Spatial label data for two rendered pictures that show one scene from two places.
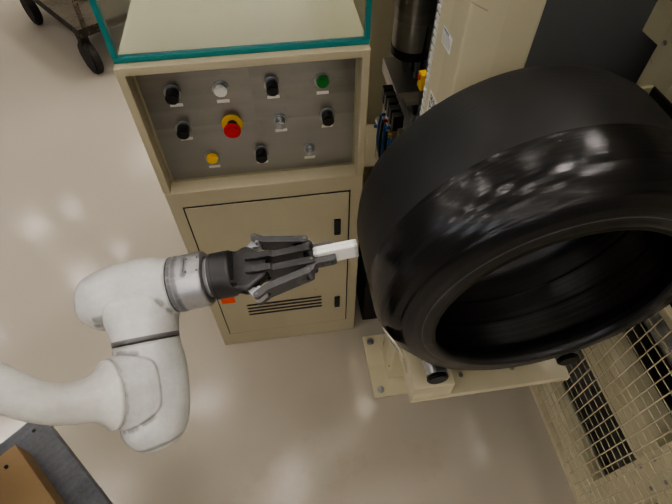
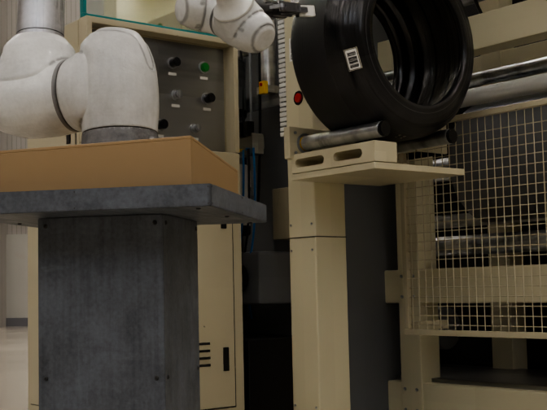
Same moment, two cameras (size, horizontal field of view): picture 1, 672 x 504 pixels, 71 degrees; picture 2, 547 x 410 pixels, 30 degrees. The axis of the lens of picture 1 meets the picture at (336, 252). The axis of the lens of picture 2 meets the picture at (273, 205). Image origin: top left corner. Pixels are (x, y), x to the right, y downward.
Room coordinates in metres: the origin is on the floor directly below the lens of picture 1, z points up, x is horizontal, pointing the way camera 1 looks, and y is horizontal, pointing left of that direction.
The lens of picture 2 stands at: (-1.87, 1.48, 0.47)
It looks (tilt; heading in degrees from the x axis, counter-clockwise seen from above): 5 degrees up; 330
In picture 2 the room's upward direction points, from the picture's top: 1 degrees counter-clockwise
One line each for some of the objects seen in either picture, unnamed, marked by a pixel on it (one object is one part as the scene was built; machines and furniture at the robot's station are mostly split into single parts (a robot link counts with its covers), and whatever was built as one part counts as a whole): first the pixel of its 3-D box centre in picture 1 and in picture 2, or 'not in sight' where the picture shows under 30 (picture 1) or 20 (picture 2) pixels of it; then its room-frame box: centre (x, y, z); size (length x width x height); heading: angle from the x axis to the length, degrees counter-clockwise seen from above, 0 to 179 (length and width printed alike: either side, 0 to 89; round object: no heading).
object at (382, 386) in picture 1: (400, 361); not in sight; (0.83, -0.26, 0.01); 0.27 x 0.27 x 0.02; 8
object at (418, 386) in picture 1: (412, 319); (342, 159); (0.56, -0.18, 0.83); 0.36 x 0.09 x 0.06; 8
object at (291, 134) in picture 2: not in sight; (336, 146); (0.76, -0.29, 0.90); 0.40 x 0.03 x 0.10; 98
